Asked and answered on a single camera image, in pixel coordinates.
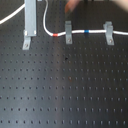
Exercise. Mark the grey left cable clip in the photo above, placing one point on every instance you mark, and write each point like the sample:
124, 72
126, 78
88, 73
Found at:
27, 41

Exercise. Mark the grey cable clip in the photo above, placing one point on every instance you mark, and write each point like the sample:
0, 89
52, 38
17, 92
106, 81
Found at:
108, 27
68, 30
27, 41

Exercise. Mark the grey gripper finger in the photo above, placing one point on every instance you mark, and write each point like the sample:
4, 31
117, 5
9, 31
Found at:
30, 17

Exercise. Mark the grey middle cable clip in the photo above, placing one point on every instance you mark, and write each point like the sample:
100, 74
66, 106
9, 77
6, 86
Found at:
68, 30

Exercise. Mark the grey right cable clip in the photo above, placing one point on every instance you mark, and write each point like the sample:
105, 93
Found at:
108, 27

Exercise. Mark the blurred human hand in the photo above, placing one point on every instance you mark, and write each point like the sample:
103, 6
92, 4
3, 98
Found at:
70, 5

